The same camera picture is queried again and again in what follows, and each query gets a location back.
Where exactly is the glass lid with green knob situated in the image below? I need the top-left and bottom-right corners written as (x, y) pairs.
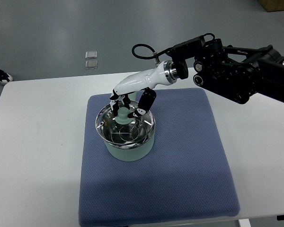
top-left (95, 101), bottom-right (155, 149)

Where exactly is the upper metal floor plate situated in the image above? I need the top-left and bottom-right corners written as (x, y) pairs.
top-left (85, 51), bottom-right (98, 59)

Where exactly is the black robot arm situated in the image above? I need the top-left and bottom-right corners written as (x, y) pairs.
top-left (163, 35), bottom-right (284, 104)

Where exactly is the cardboard box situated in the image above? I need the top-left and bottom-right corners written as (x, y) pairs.
top-left (258, 0), bottom-right (284, 12)

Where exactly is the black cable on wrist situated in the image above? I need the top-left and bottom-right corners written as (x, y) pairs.
top-left (132, 44), bottom-right (161, 65)

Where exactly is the black white sneaker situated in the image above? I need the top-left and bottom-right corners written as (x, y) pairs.
top-left (0, 69), bottom-right (13, 85)

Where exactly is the light green pot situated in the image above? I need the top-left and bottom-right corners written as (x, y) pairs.
top-left (95, 92), bottom-right (156, 162)

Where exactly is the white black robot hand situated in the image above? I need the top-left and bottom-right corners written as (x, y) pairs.
top-left (110, 61), bottom-right (178, 118)

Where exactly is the blue quilted mat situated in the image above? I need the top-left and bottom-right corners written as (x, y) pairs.
top-left (79, 88), bottom-right (240, 227)

